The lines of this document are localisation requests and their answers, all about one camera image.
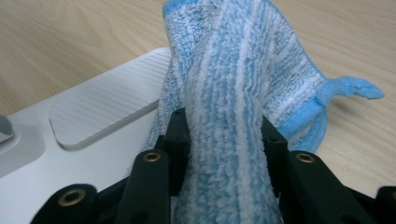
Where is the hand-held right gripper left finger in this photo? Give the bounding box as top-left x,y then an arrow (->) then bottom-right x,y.
154,106 -> 191,198

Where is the blue striped cloth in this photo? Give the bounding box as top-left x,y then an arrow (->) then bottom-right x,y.
129,0 -> 386,224

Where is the white desk lamp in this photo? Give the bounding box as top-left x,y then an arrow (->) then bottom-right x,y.
0,47 -> 173,224

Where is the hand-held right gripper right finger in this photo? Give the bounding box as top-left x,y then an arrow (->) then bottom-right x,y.
261,115 -> 290,199

